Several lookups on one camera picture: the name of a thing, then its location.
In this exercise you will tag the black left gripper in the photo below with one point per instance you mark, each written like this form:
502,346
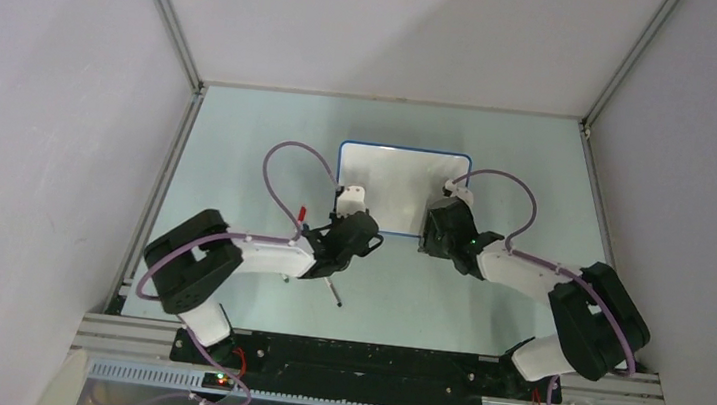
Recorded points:
334,219

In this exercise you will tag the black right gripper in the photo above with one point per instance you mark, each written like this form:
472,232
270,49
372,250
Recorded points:
427,243

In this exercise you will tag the black whiteboard marker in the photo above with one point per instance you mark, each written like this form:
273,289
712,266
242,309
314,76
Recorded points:
334,292

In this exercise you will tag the blue-framed whiteboard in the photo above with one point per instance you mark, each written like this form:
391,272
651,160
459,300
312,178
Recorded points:
400,182

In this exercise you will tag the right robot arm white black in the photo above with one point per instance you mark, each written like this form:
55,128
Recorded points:
597,325

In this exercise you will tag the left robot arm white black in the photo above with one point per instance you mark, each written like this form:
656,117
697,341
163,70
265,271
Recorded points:
188,264

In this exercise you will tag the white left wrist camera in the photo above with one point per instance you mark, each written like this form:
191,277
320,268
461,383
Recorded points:
349,201

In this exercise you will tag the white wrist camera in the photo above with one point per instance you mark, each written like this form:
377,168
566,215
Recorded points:
451,189
349,201

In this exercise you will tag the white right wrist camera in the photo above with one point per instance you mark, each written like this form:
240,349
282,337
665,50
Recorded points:
451,189

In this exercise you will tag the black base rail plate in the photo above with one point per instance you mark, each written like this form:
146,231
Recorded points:
373,373

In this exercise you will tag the grey slotted cable duct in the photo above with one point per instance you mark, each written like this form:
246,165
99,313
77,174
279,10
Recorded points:
189,380

